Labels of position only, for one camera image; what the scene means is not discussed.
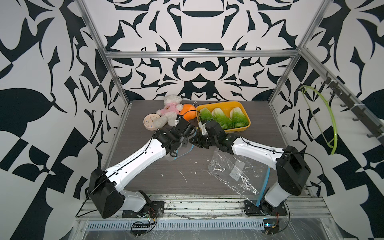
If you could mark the small circuit board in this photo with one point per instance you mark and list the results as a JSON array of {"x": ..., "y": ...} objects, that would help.
[
  {"x": 271, "y": 227},
  {"x": 140, "y": 228}
]

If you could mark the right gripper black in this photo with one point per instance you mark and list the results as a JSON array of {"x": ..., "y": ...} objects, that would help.
[{"x": 196, "y": 141}]

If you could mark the chinese cabbage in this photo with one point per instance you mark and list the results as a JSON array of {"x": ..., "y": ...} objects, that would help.
[
  {"x": 224, "y": 121},
  {"x": 206, "y": 115},
  {"x": 238, "y": 118}
]

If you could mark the green hoop on wall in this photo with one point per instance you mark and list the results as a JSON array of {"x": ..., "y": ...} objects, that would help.
[{"x": 333, "y": 142}]

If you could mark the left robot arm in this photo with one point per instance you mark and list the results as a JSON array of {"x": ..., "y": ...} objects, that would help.
[{"x": 106, "y": 187}]

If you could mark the left small circuit board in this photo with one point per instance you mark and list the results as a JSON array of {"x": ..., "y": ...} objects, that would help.
[{"x": 140, "y": 228}]

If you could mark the small pink alarm clock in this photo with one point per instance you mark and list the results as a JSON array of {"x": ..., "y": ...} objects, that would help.
[{"x": 149, "y": 122}]

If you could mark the right small circuit board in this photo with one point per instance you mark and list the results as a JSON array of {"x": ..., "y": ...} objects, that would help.
[{"x": 271, "y": 227}]

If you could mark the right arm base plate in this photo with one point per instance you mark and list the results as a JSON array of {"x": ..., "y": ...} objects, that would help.
[{"x": 264, "y": 209}]

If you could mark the yellow plastic tray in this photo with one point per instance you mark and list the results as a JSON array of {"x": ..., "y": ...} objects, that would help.
[{"x": 226, "y": 107}]

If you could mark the white teddy bear pink shirt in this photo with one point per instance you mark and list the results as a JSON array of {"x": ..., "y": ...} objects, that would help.
[{"x": 168, "y": 115}]

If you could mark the orange plush toy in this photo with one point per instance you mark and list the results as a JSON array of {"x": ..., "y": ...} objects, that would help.
[{"x": 188, "y": 112}]

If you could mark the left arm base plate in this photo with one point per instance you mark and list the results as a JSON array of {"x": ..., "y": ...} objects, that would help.
[{"x": 152, "y": 210}]

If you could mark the clear zipper bag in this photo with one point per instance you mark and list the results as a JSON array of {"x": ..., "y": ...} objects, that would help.
[
  {"x": 244, "y": 176},
  {"x": 183, "y": 150}
]

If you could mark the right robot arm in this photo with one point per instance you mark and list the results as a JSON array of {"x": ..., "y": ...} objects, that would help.
[{"x": 291, "y": 167}]

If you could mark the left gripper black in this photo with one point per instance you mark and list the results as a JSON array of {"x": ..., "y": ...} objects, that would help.
[{"x": 185, "y": 143}]

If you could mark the black hook rack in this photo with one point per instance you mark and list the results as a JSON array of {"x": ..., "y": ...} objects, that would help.
[{"x": 350, "y": 102}]

